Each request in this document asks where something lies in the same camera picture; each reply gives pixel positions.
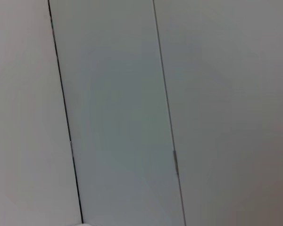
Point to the grey door panel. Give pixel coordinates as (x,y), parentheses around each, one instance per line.
(122,117)

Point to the small metal door hinge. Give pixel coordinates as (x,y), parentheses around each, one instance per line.
(176,162)

